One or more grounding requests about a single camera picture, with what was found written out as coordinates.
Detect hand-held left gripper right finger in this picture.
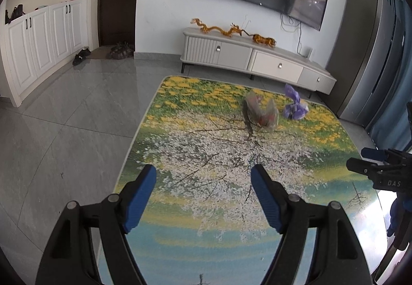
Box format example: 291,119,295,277
250,163,374,285

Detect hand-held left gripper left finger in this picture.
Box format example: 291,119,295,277
35,164,158,285

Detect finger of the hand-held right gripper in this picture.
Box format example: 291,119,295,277
347,158,379,179
360,147,391,163

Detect clear plastic bag red contents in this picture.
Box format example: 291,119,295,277
244,90,279,133

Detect purple plastic bag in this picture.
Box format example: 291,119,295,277
282,84,310,120

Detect person's right hand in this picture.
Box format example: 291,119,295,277
387,198,400,237

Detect blue curtain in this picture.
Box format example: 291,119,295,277
367,0,412,157

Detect flower print table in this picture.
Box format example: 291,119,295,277
97,75,398,285

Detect grey refrigerator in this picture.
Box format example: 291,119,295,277
325,0,404,128

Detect pile of brown shoes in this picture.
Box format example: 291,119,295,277
106,42,135,59

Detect white television cabinet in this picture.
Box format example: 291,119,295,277
181,28,337,99

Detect brown doormat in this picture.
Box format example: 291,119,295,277
90,46,111,60

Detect black shoe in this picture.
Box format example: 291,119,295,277
72,48,91,66

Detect golden tiger ornament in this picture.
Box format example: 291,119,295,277
252,33,277,47

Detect golden dragon ornament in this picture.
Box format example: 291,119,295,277
191,18,245,38

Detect black bag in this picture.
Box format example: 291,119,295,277
5,4,26,24

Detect black television cable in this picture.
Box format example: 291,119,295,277
278,13,305,55

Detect white wall cabinets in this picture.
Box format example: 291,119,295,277
0,0,104,108

